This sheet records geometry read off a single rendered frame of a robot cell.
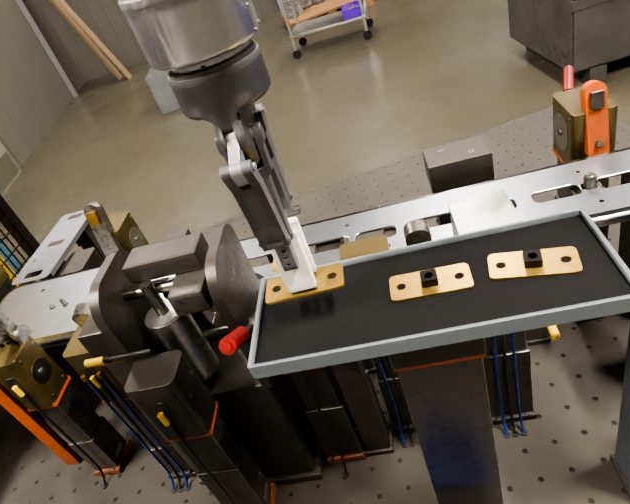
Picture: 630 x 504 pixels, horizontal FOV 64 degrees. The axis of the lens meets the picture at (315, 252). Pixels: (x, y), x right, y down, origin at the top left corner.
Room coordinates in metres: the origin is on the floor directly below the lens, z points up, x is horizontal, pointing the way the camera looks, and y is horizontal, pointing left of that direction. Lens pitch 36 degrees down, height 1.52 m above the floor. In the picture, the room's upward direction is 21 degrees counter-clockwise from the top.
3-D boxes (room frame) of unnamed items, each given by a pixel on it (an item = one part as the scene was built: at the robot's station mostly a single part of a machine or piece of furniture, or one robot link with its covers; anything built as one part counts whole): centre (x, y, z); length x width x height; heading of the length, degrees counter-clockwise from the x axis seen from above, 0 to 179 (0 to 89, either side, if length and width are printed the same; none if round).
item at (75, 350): (0.63, 0.38, 0.88); 0.11 x 0.07 x 0.37; 167
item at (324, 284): (0.41, 0.02, 1.20); 0.08 x 0.04 x 0.01; 79
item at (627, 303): (0.38, -0.09, 1.16); 0.37 x 0.14 x 0.02; 77
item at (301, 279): (0.40, 0.02, 1.24); 0.03 x 0.01 x 0.07; 79
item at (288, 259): (0.38, 0.03, 1.26); 0.03 x 0.01 x 0.05; 169
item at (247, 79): (0.41, 0.02, 1.39); 0.08 x 0.07 x 0.09; 169
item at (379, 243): (0.55, -0.06, 0.89); 0.12 x 0.08 x 0.38; 167
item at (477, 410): (0.38, -0.09, 0.92); 0.10 x 0.08 x 0.45; 77
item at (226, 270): (0.58, 0.20, 0.94); 0.18 x 0.13 x 0.49; 77
